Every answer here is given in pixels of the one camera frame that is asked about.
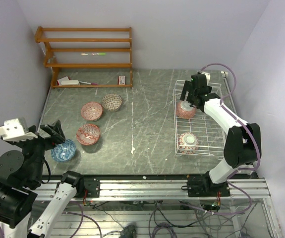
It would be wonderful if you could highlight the black leaf pattern bowl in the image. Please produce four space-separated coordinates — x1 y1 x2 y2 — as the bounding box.
176 101 196 119

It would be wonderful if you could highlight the white bowl red diamond outside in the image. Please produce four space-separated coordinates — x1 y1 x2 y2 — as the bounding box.
177 132 199 154

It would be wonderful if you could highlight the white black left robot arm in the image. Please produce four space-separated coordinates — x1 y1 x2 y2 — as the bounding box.
0 118 85 238

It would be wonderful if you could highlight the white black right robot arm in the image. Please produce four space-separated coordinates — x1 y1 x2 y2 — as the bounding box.
180 73 261 196

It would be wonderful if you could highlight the wooden shelf rack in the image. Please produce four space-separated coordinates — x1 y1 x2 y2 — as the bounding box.
34 26 133 89

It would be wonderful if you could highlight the blue swirl pattern bowl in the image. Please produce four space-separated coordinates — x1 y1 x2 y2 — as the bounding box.
51 139 76 162

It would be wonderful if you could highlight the red diamond pattern bowl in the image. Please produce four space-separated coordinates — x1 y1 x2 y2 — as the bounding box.
76 124 100 145

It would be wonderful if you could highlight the red drop pattern bowl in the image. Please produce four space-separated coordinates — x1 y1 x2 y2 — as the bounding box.
81 102 103 121

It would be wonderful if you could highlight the white eraser block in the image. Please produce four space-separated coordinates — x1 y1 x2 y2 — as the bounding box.
61 80 80 86

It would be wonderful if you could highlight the pink white marker pen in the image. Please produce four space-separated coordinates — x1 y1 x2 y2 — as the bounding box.
79 81 97 86

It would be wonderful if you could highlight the brown flower grid bowl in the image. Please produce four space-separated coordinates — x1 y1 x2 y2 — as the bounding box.
102 93 122 112

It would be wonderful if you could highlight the red white small box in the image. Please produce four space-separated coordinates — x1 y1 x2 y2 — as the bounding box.
118 75 125 85

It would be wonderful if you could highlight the green white marker pen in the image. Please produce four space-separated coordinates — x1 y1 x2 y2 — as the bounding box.
81 52 106 56

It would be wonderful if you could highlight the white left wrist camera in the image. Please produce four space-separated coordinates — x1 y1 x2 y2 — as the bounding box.
0 118 38 142

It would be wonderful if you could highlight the white wire dish rack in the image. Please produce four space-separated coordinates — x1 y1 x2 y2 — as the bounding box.
172 80 226 160

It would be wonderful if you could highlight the aluminium rail base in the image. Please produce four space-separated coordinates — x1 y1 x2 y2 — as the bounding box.
30 177 272 201

